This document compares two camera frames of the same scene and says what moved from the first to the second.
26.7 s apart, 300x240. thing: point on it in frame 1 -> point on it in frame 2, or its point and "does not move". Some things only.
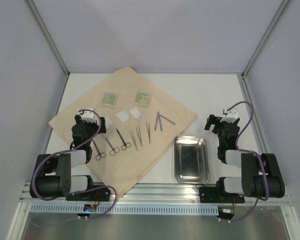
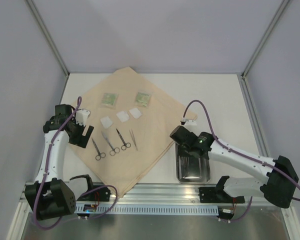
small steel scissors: [124, 147] does not move
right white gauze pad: [135, 112] does not move
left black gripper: [78, 119] -> [81, 140]
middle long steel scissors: [114, 150] does not move
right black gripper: [217, 122] -> [186, 150]
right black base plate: [216, 194] does not move
